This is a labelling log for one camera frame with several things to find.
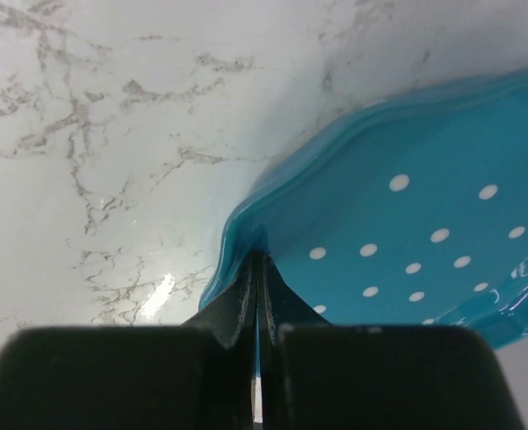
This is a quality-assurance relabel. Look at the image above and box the teal polka dot plate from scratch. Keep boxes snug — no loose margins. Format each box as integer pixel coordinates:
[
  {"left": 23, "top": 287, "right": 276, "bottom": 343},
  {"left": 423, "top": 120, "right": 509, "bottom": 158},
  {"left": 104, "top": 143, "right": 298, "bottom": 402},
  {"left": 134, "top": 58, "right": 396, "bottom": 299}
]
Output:
[{"left": 199, "top": 69, "right": 528, "bottom": 348}]

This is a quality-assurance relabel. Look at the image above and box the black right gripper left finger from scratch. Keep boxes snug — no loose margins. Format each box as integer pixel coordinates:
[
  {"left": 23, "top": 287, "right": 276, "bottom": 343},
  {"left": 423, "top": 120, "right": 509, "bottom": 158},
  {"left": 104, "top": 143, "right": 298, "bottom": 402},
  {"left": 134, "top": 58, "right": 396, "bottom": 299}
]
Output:
[{"left": 0, "top": 260, "right": 256, "bottom": 429}]

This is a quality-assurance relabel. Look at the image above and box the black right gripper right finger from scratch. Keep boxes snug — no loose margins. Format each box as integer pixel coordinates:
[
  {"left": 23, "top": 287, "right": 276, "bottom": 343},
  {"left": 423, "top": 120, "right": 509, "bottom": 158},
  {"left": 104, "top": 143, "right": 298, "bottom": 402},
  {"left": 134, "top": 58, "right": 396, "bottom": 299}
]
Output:
[{"left": 259, "top": 255, "right": 524, "bottom": 429}]

